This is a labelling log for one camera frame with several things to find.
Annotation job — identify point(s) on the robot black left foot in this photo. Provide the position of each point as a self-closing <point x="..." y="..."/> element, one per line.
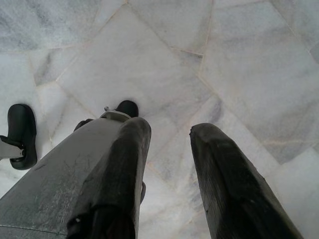
<point x="22" y="124"/>

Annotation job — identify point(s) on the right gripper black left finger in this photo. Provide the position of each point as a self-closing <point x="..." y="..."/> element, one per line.
<point x="119" y="174"/>

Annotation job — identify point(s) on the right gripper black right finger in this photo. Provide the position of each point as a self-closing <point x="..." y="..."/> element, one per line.
<point x="229" y="184"/>

